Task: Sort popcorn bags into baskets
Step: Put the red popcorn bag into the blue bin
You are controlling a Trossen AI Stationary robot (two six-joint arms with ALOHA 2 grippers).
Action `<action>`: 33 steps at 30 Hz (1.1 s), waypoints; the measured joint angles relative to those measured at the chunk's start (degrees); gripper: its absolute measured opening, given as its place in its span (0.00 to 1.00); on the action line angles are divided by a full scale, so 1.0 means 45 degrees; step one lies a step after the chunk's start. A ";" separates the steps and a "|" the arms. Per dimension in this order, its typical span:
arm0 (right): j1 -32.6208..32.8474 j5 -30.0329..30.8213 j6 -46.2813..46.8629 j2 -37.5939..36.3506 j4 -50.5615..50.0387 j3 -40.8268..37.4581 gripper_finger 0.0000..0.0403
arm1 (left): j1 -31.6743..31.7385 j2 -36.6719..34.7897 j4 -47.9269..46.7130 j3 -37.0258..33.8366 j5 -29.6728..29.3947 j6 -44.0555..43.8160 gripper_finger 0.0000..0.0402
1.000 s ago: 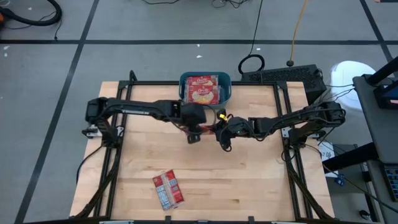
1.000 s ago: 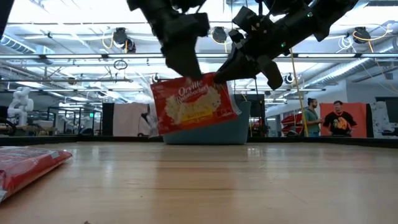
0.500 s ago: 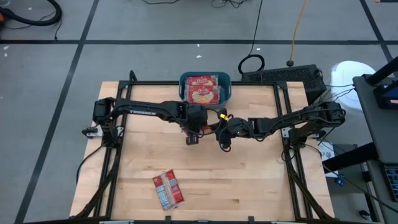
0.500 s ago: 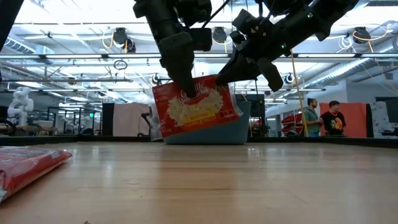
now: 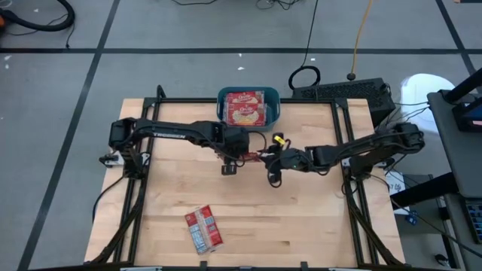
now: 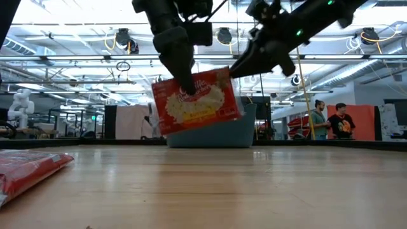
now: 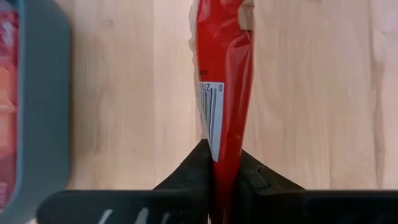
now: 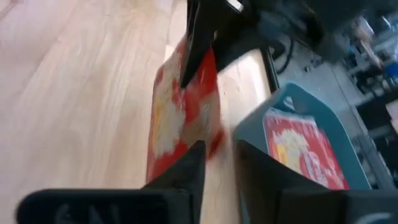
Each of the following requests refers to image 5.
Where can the black keyboard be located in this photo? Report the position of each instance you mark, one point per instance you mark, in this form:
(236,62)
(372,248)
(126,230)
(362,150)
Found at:
(475,222)

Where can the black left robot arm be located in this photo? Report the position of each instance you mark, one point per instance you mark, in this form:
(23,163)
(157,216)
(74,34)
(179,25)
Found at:
(169,133)

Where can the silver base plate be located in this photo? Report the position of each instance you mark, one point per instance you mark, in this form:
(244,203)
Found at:
(113,162)

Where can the yellow tag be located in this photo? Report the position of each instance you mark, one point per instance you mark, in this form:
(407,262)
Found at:
(279,140)

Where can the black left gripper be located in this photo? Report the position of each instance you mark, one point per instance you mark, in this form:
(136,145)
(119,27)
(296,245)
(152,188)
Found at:
(235,143)

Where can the black computer tower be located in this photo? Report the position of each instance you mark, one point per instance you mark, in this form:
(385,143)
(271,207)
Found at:
(346,94)

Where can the grey cart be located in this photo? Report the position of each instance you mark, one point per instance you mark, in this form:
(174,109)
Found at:
(463,162)

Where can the black aluminium table frame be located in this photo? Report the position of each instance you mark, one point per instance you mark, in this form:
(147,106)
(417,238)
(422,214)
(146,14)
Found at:
(309,101)

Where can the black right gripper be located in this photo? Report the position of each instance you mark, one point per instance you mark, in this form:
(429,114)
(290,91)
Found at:
(293,160)

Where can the black device on cart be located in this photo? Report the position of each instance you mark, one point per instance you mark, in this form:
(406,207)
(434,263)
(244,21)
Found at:
(467,113)

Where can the white paper sheet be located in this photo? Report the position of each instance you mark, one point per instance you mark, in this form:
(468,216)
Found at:
(395,186)

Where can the blue plastic basket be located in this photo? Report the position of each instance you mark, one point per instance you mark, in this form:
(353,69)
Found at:
(273,109)

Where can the blue tag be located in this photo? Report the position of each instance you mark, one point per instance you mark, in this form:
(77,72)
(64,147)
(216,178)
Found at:
(412,218)

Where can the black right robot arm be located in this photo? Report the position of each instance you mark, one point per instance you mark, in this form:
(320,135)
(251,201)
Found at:
(357,150)

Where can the white metal bar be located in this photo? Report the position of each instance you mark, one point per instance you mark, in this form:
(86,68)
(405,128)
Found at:
(141,268)
(350,269)

